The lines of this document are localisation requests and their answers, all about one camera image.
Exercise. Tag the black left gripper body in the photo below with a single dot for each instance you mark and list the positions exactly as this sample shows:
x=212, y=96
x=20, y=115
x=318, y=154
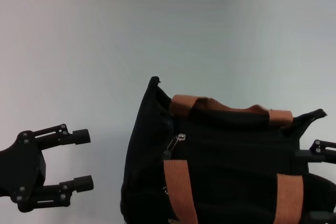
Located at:
x=23, y=163

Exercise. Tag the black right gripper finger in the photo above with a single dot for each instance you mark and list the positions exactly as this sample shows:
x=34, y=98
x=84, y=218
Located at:
x=324, y=218
x=325, y=153

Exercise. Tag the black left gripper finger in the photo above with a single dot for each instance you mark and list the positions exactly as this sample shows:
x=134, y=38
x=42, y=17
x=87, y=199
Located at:
x=80, y=137
x=82, y=184

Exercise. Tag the silver zipper pull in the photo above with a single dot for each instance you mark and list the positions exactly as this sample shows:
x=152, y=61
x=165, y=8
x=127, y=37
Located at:
x=180, y=137

